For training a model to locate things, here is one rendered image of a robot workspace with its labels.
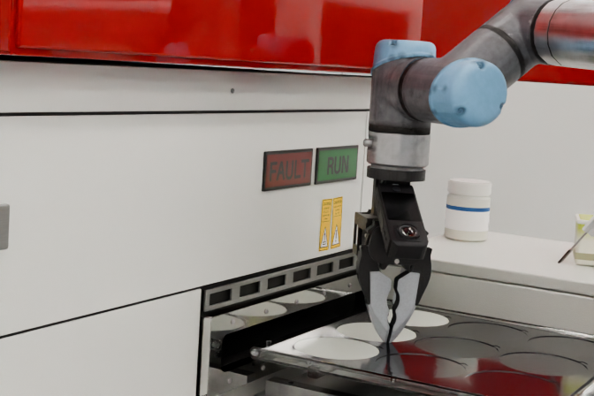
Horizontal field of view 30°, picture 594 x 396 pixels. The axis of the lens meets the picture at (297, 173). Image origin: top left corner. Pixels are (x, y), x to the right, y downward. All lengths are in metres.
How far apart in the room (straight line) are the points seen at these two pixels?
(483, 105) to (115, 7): 0.43
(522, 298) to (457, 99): 0.44
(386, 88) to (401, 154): 0.08
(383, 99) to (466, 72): 0.14
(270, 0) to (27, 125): 0.35
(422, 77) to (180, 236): 0.32
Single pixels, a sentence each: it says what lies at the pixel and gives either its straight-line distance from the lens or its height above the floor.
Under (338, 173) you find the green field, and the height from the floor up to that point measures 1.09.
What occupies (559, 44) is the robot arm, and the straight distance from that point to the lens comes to 1.24.
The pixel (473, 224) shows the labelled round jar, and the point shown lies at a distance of 1.79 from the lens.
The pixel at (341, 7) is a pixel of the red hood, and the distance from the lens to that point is 1.37.
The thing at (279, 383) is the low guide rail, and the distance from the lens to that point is 1.35.
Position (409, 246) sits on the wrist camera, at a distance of 1.25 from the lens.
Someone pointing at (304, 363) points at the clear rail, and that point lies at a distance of 1.26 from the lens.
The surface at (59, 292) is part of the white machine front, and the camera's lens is 1.07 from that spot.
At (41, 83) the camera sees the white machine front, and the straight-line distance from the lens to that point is 1.02.
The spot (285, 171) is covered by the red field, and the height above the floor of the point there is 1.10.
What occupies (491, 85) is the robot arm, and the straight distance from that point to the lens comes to 1.23.
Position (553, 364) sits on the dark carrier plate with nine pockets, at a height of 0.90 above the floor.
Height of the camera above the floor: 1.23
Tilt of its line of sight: 6 degrees down
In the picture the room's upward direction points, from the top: 4 degrees clockwise
